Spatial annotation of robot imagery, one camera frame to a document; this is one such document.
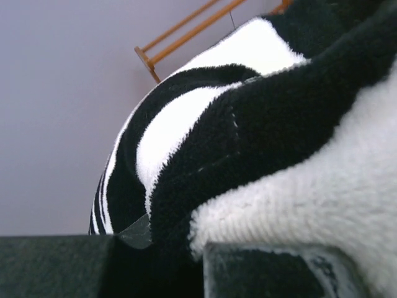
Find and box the zebra print pillowcase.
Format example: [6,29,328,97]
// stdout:
[89,1,396,297]

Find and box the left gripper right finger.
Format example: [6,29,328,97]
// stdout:
[203,243,370,298]

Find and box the wooden tiered rack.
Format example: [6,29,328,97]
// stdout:
[133,0,295,84]

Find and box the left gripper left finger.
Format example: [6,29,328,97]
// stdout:
[1,215,151,297]

